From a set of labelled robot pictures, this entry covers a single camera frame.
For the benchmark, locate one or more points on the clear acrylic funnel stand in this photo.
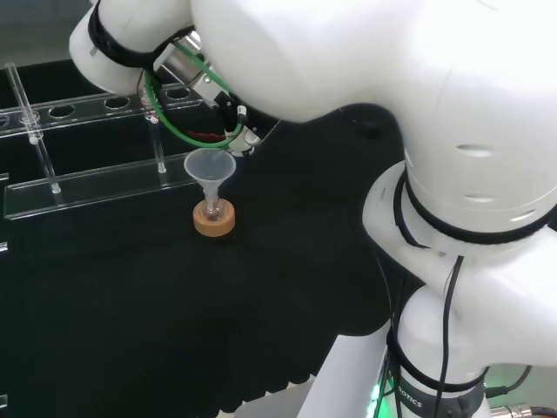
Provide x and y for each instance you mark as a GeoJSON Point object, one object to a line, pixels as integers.
{"type": "Point", "coordinates": [104, 180]}

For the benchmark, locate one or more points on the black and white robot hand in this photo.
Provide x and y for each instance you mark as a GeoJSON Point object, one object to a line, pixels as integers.
{"type": "Point", "coordinates": [237, 130]}

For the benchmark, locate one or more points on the translucent plastic funnel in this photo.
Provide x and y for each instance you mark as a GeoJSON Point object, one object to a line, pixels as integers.
{"type": "Point", "coordinates": [210, 167]}

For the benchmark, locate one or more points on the small round-bottom glass flask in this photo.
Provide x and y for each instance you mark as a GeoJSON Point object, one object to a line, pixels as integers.
{"type": "Point", "coordinates": [212, 211]}

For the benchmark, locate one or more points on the black bench cloth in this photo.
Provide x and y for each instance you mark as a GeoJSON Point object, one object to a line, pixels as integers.
{"type": "Point", "coordinates": [152, 313]}

